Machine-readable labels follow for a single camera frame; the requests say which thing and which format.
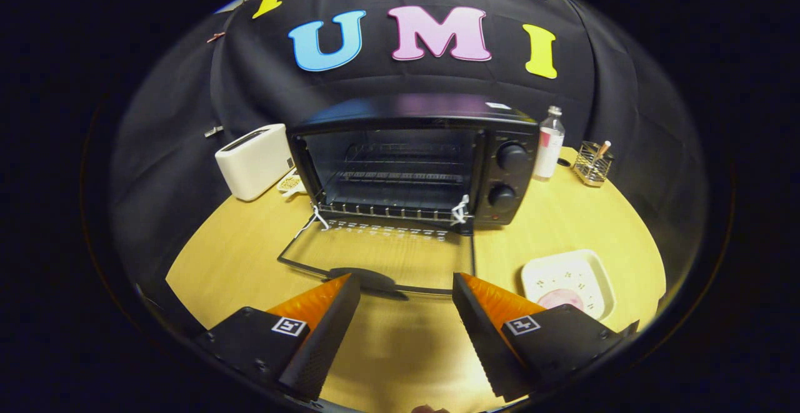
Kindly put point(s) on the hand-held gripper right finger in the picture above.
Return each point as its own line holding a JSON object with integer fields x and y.
{"x": 484, "y": 341}

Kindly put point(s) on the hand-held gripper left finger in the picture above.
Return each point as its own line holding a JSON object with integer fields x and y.
{"x": 325, "y": 341}

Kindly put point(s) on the pink ham slice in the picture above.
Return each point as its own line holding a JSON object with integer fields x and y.
{"x": 553, "y": 298}

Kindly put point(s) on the cream square plate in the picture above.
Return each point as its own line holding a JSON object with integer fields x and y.
{"x": 562, "y": 270}

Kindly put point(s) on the black toaster oven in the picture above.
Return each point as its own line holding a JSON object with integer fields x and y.
{"x": 500, "y": 179}

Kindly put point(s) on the white bread toaster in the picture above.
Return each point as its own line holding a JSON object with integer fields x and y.
{"x": 250, "y": 163}

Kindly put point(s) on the small white dish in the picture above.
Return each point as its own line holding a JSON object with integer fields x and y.
{"x": 289, "y": 183}

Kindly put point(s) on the clear bottle pink label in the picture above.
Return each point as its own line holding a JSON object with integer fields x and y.
{"x": 549, "y": 150}

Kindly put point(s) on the silver clip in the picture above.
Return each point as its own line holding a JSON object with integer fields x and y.
{"x": 213, "y": 131}

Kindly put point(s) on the red clip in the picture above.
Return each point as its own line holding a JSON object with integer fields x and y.
{"x": 215, "y": 37}

